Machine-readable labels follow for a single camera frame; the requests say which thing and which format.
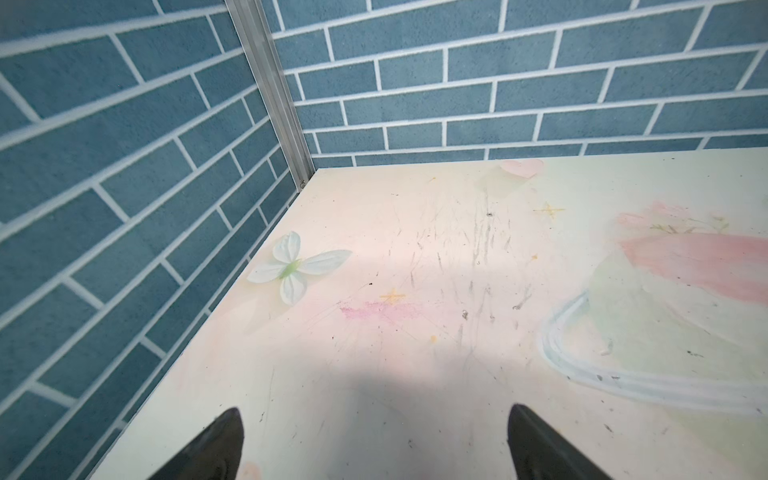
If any aluminium corner post left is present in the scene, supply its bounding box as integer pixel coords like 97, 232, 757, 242
225, 0, 315, 191

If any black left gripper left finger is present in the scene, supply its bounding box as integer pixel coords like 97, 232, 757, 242
149, 407, 245, 480

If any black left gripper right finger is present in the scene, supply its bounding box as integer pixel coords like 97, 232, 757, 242
507, 403, 610, 480

